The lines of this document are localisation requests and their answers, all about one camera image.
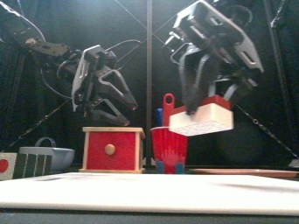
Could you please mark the green white striped block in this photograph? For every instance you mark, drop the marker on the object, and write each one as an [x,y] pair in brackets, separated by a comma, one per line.
[32,165]

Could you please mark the vertical black frame pole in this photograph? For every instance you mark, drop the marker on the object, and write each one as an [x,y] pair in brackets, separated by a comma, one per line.
[148,73]

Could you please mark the brown wooden tray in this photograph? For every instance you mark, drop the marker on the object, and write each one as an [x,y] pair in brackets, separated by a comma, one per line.
[248,172]

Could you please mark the toy sushi red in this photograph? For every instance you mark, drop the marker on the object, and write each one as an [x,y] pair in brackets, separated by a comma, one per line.
[204,119]

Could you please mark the red wooden box with knob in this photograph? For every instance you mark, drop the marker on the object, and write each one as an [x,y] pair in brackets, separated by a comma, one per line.
[111,150]

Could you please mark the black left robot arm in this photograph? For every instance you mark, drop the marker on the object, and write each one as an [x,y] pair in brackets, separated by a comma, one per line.
[22,35]

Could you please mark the white flat board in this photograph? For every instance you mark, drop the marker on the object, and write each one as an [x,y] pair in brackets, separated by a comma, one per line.
[147,192]

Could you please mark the white block with red dot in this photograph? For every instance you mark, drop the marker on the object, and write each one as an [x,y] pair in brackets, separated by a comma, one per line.
[6,166]

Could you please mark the red plastic cup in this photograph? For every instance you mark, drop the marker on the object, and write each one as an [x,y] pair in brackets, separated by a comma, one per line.
[169,148]

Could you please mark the light blue bowl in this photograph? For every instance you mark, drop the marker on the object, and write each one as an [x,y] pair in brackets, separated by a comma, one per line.
[57,157]

